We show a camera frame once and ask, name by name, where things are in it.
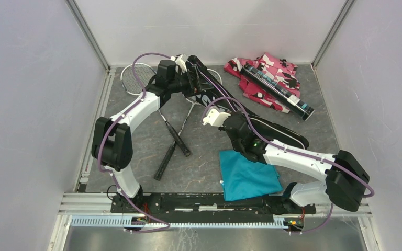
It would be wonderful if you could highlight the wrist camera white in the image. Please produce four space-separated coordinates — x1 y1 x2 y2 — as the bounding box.
170 54 188 73
202 108 231 127

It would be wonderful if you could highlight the black racket cover bag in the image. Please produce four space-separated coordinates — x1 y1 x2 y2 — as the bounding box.
186 55 309 149

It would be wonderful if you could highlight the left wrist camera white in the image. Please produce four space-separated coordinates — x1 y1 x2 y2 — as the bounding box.
170 54 188 73

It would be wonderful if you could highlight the badminton racket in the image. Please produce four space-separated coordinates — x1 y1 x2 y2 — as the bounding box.
153 68 223 181
120 63 191 157

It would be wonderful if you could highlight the pink camouflage bag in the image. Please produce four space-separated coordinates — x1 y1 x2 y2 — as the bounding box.
224 52 301 115

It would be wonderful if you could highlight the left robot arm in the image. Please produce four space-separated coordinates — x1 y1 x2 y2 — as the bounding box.
92 58 216 213

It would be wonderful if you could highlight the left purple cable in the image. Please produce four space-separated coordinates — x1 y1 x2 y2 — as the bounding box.
97 52 172 233

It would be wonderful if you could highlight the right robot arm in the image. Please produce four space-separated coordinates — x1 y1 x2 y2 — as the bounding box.
219 112 374 213

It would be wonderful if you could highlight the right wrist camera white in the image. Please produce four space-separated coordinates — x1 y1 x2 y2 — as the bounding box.
202 108 231 127

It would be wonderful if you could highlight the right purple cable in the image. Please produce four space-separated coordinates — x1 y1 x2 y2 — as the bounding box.
200 96 376 234

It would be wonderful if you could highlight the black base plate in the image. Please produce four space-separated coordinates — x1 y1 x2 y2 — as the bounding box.
110 192 317 224

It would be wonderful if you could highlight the slotted cable duct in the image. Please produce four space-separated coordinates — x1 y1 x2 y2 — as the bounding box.
71 215 288 230

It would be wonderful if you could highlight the purple cable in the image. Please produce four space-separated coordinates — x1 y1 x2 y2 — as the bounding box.
97 52 172 233
200 96 376 234

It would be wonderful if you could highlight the teal folded cloth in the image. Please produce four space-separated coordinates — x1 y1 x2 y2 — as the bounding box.
219 150 283 201

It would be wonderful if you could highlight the black shuttlecock tube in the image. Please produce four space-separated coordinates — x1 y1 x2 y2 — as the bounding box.
240 63 315 121

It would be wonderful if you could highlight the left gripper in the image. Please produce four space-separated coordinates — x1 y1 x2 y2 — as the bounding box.
169 65 214 99

